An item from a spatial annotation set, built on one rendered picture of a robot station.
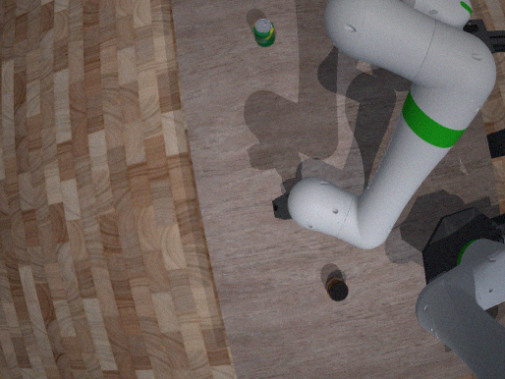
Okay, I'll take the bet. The green drink can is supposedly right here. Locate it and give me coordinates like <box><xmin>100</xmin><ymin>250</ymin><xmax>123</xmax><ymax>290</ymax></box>
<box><xmin>253</xmin><ymin>19</ymin><xmax>275</xmax><ymax>47</ymax></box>

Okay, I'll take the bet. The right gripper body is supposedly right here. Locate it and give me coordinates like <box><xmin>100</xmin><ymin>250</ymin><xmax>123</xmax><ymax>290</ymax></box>
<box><xmin>272</xmin><ymin>194</ymin><xmax>292</xmax><ymax>220</ymax></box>

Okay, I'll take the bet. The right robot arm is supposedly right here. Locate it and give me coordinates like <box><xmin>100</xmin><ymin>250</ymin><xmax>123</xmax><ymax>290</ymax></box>
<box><xmin>288</xmin><ymin>0</ymin><xmax>496</xmax><ymax>249</ymax></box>

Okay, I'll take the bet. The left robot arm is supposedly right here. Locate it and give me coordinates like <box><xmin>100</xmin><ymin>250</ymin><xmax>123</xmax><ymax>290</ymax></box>
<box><xmin>416</xmin><ymin>229</ymin><xmax>505</xmax><ymax>379</ymax></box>

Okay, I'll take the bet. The small jar with black lid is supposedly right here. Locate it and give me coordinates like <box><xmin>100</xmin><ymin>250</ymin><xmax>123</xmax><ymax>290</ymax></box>
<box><xmin>325</xmin><ymin>276</ymin><xmax>349</xmax><ymax>301</ymax></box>

